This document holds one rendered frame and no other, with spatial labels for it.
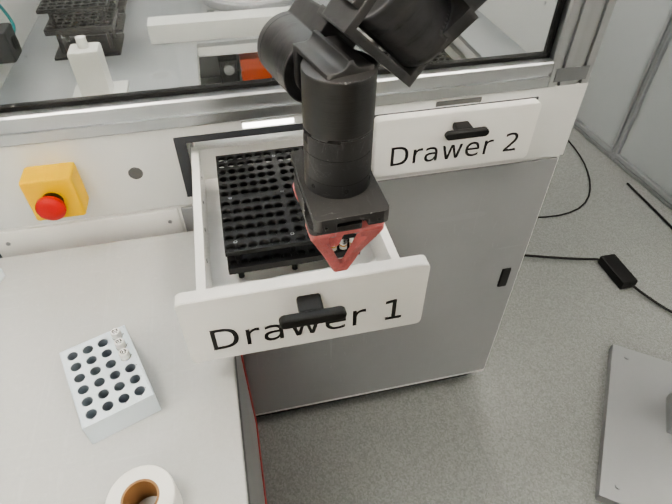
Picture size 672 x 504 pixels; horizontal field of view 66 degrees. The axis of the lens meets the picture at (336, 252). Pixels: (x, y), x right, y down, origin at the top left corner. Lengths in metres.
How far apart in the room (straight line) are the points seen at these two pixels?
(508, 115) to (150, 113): 0.57
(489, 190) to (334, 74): 0.71
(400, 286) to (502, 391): 1.06
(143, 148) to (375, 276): 0.43
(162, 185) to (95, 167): 0.10
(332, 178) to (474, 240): 0.74
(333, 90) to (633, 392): 1.49
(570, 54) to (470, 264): 0.47
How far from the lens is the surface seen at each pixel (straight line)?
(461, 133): 0.88
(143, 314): 0.81
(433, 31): 0.40
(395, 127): 0.87
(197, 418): 0.69
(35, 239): 0.99
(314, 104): 0.39
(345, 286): 0.59
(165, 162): 0.87
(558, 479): 1.57
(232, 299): 0.58
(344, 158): 0.41
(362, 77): 0.39
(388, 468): 1.48
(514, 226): 1.16
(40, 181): 0.86
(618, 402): 1.72
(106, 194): 0.91
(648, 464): 1.64
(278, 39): 0.45
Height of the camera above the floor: 1.35
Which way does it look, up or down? 44 degrees down
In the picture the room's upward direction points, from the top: straight up
